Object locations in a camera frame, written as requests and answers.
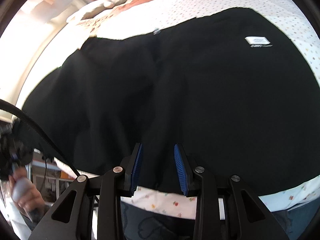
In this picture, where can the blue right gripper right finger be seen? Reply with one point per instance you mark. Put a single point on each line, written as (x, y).
(184, 171)

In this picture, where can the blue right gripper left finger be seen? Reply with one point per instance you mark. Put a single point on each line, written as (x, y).
(132, 171)

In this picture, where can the black button-up jacket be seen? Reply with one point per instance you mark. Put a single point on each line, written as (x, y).
(231, 88)

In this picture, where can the person's left hand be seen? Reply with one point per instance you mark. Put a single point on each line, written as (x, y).
(29, 202)

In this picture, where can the person's patterned dark trousers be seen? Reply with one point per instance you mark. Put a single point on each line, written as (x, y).
(141, 224)

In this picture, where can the white dotted bed sheet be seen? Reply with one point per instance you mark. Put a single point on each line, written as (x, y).
(289, 19)

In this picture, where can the white pillow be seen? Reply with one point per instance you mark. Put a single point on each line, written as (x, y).
(93, 9)

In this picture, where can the cream padded headboard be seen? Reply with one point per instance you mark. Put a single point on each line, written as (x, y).
(27, 35)

